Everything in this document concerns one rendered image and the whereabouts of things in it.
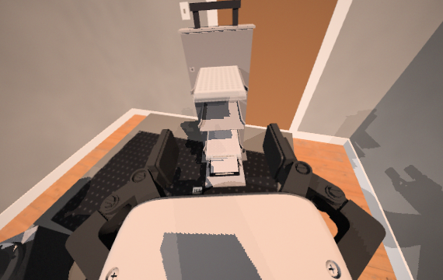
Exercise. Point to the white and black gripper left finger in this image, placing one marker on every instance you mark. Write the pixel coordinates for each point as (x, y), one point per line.
(90, 244)

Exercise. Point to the beige microplate with label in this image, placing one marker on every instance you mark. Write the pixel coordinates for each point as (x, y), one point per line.
(223, 145)
(219, 84)

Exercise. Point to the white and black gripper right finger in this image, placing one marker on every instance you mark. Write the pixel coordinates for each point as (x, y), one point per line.
(358, 233)

